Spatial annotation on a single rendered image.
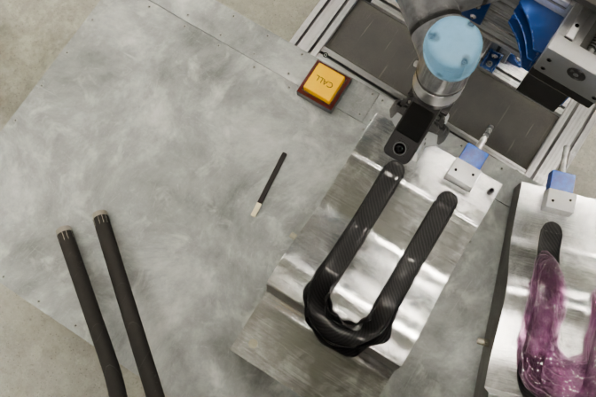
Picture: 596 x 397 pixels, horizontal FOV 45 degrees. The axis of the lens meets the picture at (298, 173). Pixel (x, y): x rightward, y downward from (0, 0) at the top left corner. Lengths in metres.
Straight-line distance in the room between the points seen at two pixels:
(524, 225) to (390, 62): 0.90
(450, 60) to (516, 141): 1.17
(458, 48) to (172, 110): 0.68
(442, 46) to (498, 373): 0.60
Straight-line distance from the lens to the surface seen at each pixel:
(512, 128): 2.12
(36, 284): 1.46
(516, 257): 1.35
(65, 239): 1.42
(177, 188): 1.42
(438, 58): 0.97
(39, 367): 2.30
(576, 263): 1.39
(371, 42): 2.16
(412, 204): 1.31
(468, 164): 1.31
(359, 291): 1.24
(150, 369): 1.28
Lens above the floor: 2.16
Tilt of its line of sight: 75 degrees down
